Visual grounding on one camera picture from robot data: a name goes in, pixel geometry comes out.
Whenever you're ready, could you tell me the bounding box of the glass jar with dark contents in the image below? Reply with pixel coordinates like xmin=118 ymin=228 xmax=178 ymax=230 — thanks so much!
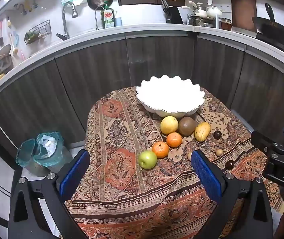
xmin=221 ymin=18 xmax=233 ymax=31

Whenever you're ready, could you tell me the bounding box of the small white pump bottle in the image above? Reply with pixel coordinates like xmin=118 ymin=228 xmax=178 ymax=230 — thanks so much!
xmin=114 ymin=11 xmax=123 ymax=27

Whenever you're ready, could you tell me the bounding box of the green dish soap bottle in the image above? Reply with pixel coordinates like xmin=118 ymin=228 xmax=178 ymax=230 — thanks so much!
xmin=104 ymin=1 xmax=115 ymax=29

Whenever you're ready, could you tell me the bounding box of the black wok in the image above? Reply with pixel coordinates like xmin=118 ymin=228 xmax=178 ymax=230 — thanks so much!
xmin=252 ymin=3 xmax=284 ymax=47

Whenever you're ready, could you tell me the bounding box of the black knife block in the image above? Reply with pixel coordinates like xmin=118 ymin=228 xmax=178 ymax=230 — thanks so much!
xmin=160 ymin=0 xmax=184 ymax=25

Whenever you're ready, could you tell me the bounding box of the green apple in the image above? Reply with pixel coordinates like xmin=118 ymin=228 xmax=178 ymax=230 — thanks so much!
xmin=139 ymin=150 xmax=158 ymax=170

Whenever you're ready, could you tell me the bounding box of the white lidded pot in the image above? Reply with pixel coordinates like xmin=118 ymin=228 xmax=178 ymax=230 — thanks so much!
xmin=207 ymin=6 xmax=224 ymax=19

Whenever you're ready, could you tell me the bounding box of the paisley patterned tablecloth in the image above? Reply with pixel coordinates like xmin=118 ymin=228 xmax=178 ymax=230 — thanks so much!
xmin=66 ymin=87 xmax=284 ymax=239

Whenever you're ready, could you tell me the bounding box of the thin chrome water tap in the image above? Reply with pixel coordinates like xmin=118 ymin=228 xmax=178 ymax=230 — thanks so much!
xmin=94 ymin=5 xmax=105 ymax=31

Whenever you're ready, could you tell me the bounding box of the chrome kitchen faucet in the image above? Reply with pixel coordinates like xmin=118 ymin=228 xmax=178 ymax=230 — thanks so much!
xmin=56 ymin=1 xmax=79 ymax=40

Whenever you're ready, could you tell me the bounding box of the yellow mango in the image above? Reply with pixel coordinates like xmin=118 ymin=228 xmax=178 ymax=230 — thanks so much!
xmin=194 ymin=122 xmax=211 ymax=142

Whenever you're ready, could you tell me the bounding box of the black wire basket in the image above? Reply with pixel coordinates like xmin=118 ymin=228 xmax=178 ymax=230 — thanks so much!
xmin=24 ymin=20 xmax=52 ymax=45

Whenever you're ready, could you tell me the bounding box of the white scalloped bowl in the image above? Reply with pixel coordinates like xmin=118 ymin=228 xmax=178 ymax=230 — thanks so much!
xmin=136 ymin=75 xmax=206 ymax=118

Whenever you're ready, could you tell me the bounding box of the metal tray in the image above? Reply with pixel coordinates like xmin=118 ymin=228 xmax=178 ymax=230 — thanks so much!
xmin=187 ymin=16 xmax=218 ymax=28

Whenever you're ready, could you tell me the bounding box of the brown wooden cutting board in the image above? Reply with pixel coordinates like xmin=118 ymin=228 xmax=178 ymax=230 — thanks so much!
xmin=230 ymin=0 xmax=257 ymax=33

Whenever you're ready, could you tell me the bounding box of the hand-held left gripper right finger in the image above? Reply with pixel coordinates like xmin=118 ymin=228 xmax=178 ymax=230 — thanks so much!
xmin=191 ymin=150 xmax=273 ymax=239

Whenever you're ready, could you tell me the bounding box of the trash bin with teal bag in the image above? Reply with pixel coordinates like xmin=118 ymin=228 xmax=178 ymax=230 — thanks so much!
xmin=16 ymin=139 xmax=49 ymax=177
xmin=33 ymin=132 xmax=73 ymax=172

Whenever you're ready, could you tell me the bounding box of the brown kiwi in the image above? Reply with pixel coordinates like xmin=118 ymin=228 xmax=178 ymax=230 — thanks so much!
xmin=178 ymin=117 xmax=198 ymax=137

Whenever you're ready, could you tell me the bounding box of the yellow round fruit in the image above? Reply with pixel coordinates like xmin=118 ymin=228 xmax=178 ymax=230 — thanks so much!
xmin=160 ymin=116 xmax=179 ymax=135

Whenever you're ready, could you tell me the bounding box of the dark wood kitchen counter cabinet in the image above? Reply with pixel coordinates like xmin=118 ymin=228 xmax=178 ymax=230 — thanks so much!
xmin=0 ymin=24 xmax=284 ymax=160

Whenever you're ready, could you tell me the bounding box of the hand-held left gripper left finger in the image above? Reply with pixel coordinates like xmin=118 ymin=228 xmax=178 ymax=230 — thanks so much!
xmin=8 ymin=149 xmax=91 ymax=239

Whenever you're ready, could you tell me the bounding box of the orange mandarin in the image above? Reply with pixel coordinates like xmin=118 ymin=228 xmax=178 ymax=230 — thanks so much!
xmin=166 ymin=132 xmax=183 ymax=148
xmin=152 ymin=141 xmax=170 ymax=159

